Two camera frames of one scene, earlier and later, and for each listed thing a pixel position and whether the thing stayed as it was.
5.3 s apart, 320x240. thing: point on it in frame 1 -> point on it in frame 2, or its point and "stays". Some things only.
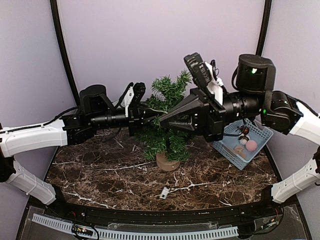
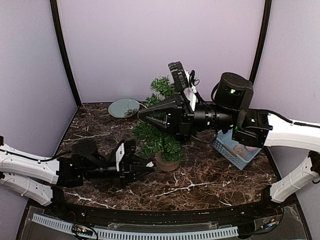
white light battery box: x=164 y=193 -> x=150 y=164
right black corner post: x=267 y=10 stays
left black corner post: x=58 y=29 stays
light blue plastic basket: x=242 y=140 stays
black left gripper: x=138 y=116 -> x=125 y=171
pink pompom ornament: x=251 y=145 stays
